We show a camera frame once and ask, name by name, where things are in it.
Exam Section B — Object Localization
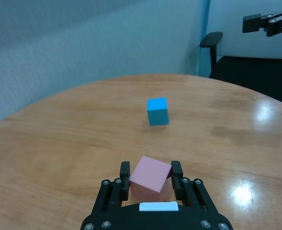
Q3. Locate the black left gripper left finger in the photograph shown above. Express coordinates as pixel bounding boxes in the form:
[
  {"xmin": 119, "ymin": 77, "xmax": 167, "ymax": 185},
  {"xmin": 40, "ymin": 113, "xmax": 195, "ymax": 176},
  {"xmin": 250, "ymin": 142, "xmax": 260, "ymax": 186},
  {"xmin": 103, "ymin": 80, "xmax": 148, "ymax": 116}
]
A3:
[{"xmin": 100, "ymin": 161, "xmax": 132, "ymax": 212}]

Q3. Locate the blue cube block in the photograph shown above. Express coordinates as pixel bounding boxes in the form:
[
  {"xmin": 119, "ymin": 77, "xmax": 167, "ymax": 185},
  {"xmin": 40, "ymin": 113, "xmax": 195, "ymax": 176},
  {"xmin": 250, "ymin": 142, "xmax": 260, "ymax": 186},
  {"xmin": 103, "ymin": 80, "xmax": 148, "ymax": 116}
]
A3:
[{"xmin": 146, "ymin": 96, "xmax": 170, "ymax": 127}]

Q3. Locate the pink cube block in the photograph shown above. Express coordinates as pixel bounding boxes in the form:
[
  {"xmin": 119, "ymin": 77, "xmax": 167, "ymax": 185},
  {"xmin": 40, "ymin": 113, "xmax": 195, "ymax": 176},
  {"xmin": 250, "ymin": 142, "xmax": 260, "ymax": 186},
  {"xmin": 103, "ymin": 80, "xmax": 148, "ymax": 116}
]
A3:
[{"xmin": 129, "ymin": 155, "xmax": 173, "ymax": 203}]

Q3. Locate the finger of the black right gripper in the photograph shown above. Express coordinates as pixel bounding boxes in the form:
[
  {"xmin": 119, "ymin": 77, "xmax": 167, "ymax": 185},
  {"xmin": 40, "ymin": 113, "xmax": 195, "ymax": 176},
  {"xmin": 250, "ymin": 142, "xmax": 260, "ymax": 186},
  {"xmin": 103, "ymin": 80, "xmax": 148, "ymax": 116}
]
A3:
[{"xmin": 242, "ymin": 6, "xmax": 282, "ymax": 37}]

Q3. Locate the black office chair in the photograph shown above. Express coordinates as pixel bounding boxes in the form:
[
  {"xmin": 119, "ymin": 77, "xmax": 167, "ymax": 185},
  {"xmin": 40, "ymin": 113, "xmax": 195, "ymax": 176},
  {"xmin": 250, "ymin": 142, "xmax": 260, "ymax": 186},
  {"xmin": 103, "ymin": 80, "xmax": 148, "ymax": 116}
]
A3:
[{"xmin": 200, "ymin": 32, "xmax": 282, "ymax": 108}]

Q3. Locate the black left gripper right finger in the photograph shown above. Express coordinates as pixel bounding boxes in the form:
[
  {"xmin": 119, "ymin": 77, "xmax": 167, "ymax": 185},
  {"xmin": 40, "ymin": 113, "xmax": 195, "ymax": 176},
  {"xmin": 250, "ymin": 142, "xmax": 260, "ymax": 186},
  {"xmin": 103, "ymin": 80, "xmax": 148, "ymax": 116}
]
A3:
[{"xmin": 170, "ymin": 160, "xmax": 216, "ymax": 213}]

